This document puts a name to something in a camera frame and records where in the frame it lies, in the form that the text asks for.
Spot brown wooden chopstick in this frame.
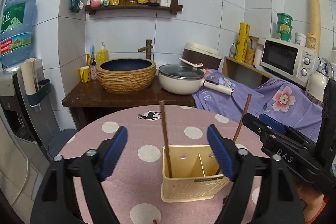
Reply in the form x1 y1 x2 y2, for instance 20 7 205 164
215 93 252 175
159 100 173 178

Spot cream perforated utensil holder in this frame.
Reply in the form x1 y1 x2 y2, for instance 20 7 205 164
161 145 230 203

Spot dark wooden counter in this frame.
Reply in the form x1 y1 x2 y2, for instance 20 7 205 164
62 77 195 130

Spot white kettle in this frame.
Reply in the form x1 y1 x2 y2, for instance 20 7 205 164
305 57 334 106

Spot woven pattern basin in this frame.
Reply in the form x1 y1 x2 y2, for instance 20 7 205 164
96 58 156 94

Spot light wooden shelf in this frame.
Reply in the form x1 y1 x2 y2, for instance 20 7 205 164
222 56 272 89

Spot cream pan with lid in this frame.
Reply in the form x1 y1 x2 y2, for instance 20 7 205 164
158 64 233 96

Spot yellow mug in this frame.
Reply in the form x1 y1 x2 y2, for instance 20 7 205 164
79 66 91 83

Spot grey water dispenser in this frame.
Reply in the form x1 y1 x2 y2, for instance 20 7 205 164
0 58 61 159

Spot brown white rice cooker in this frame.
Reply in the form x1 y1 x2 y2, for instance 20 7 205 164
182 42 222 70

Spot yellow soap bottle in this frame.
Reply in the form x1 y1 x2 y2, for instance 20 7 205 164
96 42 108 64

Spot white microwave oven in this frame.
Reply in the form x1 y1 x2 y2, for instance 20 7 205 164
260 38 319 89

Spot beige hanging cloth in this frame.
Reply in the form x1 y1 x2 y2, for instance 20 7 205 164
1 123 36 222

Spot brass faucet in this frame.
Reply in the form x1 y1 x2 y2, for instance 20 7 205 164
138 39 153 60

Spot yellow roll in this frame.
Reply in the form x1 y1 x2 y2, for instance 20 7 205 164
235 22 250 62

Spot tall tan paper roll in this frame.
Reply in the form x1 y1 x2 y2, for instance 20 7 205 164
306 0 321 55

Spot stack green instant bowls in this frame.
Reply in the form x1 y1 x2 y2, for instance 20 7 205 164
276 12 293 42

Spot blue water jug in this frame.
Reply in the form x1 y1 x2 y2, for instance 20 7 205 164
1 0 36 67

